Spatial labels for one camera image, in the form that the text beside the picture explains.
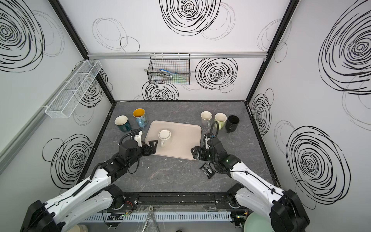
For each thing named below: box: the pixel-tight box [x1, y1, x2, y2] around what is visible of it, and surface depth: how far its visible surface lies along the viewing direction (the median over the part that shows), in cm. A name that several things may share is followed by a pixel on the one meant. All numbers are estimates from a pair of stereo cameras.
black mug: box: [225, 115, 240, 134], surface depth 98 cm
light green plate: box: [243, 211, 274, 232], surface depth 67 cm
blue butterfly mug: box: [132, 107, 149, 129], surface depth 101 cm
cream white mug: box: [157, 129, 172, 148], surface depth 93 cm
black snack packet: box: [199, 162, 216, 180], surface depth 84 cm
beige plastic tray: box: [144, 119, 202, 161], surface depth 101 cm
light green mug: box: [214, 112, 228, 131], surface depth 101 cm
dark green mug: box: [114, 114, 132, 133], surface depth 98 cm
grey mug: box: [200, 110, 214, 128], surface depth 101 cm
